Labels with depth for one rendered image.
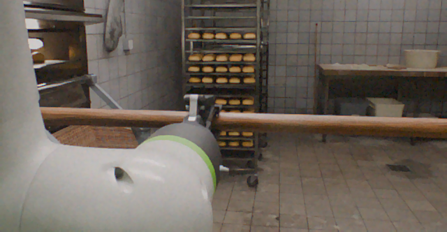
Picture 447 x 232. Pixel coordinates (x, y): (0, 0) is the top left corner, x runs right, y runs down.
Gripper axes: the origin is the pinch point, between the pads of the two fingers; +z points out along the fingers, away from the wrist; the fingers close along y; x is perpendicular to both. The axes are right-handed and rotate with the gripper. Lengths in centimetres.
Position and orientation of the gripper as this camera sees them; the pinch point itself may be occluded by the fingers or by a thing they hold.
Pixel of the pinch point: (210, 121)
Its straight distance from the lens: 64.0
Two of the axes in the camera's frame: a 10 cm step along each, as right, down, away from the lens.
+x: 9.9, 0.2, -1.3
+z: 1.3, -1.9, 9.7
